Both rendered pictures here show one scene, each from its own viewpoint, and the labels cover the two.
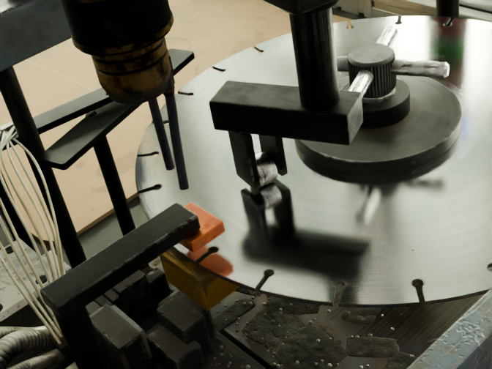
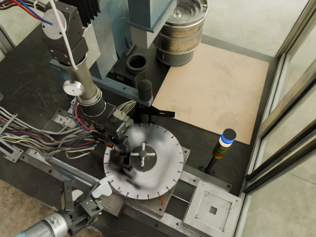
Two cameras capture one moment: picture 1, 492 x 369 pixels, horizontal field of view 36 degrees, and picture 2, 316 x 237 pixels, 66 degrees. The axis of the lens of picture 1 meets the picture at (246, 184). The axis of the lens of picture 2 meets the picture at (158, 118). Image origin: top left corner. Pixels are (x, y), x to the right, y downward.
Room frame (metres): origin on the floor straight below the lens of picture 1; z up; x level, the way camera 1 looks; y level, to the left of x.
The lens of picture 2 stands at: (0.30, -0.42, 1.91)
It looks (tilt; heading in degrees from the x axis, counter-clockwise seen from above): 61 degrees down; 60
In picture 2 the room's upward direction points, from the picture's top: 1 degrees clockwise
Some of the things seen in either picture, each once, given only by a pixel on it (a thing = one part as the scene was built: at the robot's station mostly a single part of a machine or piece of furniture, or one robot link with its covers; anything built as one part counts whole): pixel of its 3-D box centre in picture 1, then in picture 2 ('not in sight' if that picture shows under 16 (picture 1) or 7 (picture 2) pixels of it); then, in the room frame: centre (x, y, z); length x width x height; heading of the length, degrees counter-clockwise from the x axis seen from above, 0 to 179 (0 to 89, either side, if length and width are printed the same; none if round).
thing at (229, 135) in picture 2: not in sight; (228, 136); (0.69, -0.23, 1.14); 0.05 x 0.04 x 0.03; 35
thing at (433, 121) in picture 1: (374, 108); (143, 157); (0.42, -0.09, 0.96); 0.11 x 0.11 x 0.03
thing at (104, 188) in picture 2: not in sight; (105, 187); (0.24, -0.17, 1.08); 0.09 x 0.06 x 0.03; 16
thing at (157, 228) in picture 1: (145, 290); (103, 140); (0.31, 0.07, 0.95); 0.10 x 0.03 x 0.07; 125
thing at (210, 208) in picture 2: not in sight; (209, 213); (0.57, -0.40, 0.82); 0.18 x 0.18 x 0.15; 35
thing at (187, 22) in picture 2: not in sight; (176, 31); (0.95, 0.50, 0.93); 0.31 x 0.31 x 0.36
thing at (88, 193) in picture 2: not in sight; (90, 193); (0.19, -0.16, 1.09); 0.09 x 0.02 x 0.05; 16
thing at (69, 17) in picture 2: not in sight; (104, 26); (0.44, 0.12, 1.45); 0.35 x 0.07 x 0.28; 35
